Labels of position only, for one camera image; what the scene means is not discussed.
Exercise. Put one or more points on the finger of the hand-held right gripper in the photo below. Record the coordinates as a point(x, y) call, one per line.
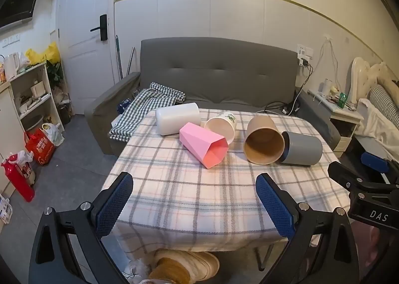
point(343, 175)
point(374, 162)

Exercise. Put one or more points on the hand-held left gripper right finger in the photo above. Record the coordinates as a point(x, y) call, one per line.
point(274, 206)

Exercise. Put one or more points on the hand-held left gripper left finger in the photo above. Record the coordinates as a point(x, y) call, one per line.
point(113, 206)

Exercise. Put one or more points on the grey cup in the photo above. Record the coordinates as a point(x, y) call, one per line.
point(304, 148)

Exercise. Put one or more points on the brown paper cup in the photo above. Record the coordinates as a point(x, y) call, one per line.
point(263, 144)

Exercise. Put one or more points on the white cup with green print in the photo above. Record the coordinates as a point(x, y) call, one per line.
point(223, 126)

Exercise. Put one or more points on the pink hexagonal cup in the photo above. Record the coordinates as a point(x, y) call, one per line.
point(201, 144)

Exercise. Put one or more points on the white plastic cup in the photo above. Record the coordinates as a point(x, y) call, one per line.
point(176, 119)

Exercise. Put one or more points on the person's right hand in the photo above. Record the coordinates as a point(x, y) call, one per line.
point(374, 249)

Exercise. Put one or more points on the white bedding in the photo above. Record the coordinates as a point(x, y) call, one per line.
point(374, 125)

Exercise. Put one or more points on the white nightstand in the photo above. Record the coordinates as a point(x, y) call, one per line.
point(343, 115)

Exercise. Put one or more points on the striped pillow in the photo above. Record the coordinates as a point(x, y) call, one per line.
point(385, 103)

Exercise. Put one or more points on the plaid tablecloth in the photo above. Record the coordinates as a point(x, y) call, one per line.
point(187, 193)

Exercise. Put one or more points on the cream bed headboard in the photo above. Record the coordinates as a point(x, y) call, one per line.
point(361, 75)

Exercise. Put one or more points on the white tissue roll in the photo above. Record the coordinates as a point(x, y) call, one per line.
point(327, 86)

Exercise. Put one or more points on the white plastic bag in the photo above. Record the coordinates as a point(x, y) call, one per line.
point(54, 134)

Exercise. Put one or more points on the beige slipper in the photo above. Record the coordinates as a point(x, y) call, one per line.
point(199, 265)

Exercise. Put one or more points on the red printed shopping bag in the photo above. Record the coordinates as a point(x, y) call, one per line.
point(39, 147)

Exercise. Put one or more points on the red fire extinguisher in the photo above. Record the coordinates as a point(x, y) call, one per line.
point(18, 178)

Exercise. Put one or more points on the small blue object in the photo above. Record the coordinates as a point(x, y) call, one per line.
point(124, 106)

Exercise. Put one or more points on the green checked cloth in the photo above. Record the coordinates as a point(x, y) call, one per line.
point(140, 106)

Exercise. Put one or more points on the grey bucket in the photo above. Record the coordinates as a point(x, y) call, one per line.
point(35, 122)

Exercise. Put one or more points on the white shelf unit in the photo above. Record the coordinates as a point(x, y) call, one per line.
point(46, 91)

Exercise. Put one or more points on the grey sofa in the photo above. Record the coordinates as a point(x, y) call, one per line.
point(218, 75)

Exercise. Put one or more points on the green plant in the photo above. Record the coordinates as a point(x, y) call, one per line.
point(54, 72)

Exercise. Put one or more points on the metal pole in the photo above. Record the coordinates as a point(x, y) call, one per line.
point(131, 59)

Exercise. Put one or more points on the yellow plastic bag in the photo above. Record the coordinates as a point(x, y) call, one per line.
point(46, 53)

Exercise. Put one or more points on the white electric kettle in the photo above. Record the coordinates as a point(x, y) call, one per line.
point(11, 66)

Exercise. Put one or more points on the white door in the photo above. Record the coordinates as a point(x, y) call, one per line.
point(81, 7)

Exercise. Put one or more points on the white wall outlet panel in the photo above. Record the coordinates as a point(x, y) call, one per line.
point(305, 51)

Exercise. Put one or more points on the row of wall switches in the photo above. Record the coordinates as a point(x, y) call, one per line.
point(11, 40)

